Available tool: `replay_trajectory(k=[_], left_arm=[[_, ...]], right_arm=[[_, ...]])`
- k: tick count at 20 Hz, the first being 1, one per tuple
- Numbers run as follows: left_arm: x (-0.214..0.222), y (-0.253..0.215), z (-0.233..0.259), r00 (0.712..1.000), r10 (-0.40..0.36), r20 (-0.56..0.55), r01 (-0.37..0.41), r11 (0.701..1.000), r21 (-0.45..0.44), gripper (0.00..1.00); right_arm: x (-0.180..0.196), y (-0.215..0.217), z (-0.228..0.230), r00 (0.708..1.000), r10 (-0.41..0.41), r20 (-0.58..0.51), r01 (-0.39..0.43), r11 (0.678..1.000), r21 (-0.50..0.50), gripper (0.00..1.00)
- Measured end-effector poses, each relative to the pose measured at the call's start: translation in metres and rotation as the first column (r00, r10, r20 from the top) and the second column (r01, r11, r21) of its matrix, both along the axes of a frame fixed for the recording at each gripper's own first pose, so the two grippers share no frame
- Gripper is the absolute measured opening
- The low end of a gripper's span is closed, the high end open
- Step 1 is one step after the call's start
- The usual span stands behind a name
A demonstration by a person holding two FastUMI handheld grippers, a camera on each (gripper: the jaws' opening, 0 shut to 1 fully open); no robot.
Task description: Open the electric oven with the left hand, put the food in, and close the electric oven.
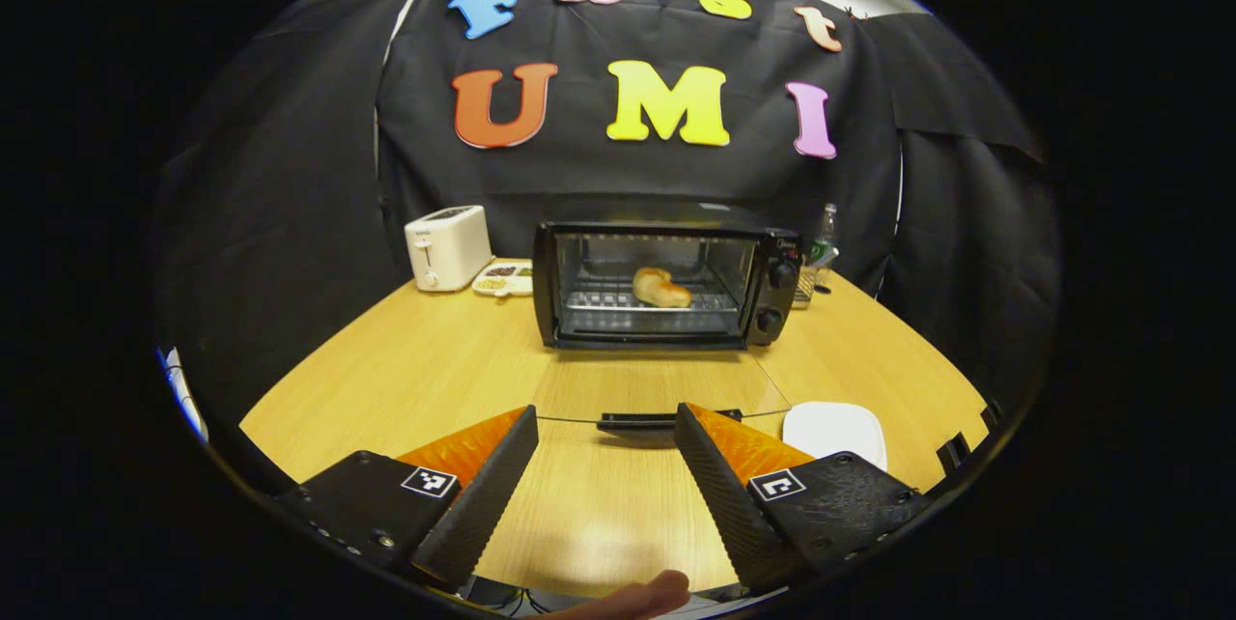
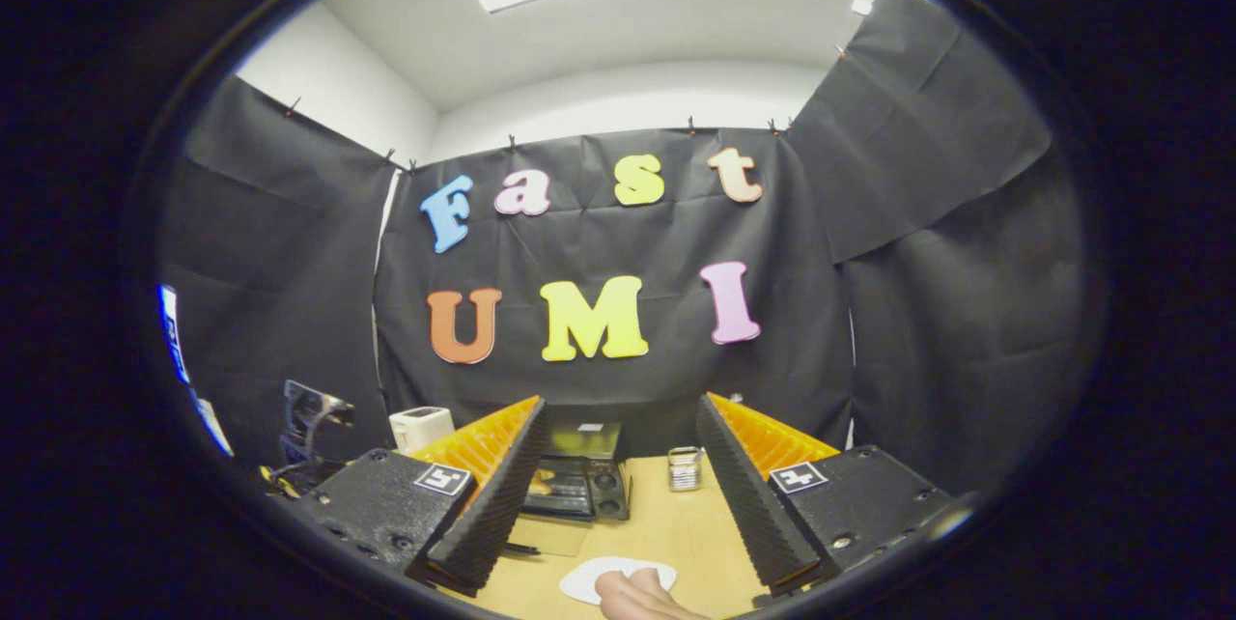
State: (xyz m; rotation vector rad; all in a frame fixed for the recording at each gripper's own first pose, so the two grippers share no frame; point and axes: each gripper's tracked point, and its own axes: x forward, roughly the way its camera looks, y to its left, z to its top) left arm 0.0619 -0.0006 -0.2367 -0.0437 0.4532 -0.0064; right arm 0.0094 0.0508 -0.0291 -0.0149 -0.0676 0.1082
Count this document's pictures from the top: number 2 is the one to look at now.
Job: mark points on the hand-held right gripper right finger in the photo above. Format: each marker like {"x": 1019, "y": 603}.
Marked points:
{"x": 748, "y": 504}

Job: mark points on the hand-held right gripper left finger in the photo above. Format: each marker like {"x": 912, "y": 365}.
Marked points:
{"x": 488, "y": 504}

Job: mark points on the golden bread piece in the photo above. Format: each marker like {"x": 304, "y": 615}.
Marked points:
{"x": 543, "y": 482}

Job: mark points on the black electric oven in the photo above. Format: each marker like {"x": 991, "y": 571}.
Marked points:
{"x": 603, "y": 485}

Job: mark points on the metal mesh cup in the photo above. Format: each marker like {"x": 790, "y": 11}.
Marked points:
{"x": 685, "y": 470}

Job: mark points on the white side desk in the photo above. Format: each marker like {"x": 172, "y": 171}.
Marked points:
{"x": 212, "y": 422}

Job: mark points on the white toaster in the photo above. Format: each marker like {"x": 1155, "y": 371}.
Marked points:
{"x": 420, "y": 427}

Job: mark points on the white round plate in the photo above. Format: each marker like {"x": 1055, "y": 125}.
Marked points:
{"x": 589, "y": 577}

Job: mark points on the computer monitor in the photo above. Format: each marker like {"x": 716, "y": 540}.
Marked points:
{"x": 174, "y": 335}

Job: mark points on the black backdrop cloth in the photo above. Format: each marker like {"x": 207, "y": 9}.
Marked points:
{"x": 628, "y": 243}

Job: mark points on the row of black cloth clips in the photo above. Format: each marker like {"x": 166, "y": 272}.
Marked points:
{"x": 691, "y": 126}

